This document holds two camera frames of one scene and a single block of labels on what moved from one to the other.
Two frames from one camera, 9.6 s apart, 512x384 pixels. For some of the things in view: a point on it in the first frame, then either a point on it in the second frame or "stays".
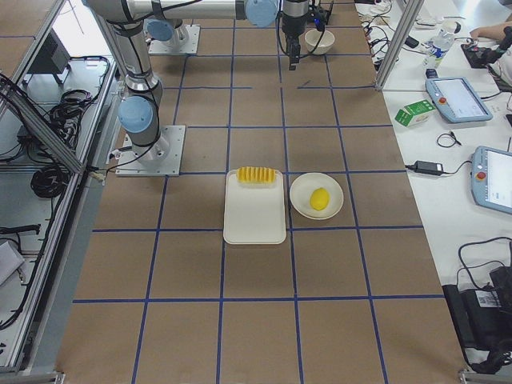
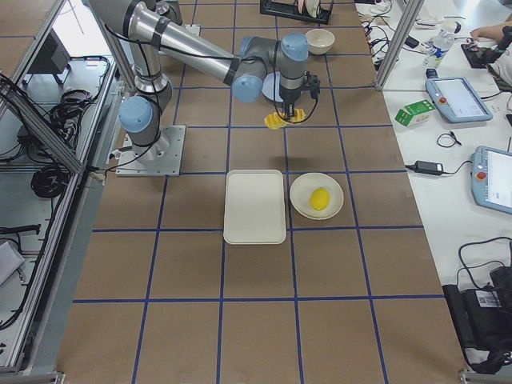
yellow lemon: x=319 y=198 stays
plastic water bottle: x=438 y=46 stays
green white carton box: x=414 y=114 stays
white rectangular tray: x=254 y=206 stays
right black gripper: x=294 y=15 to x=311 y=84
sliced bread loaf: x=256 y=175 to x=276 y=122
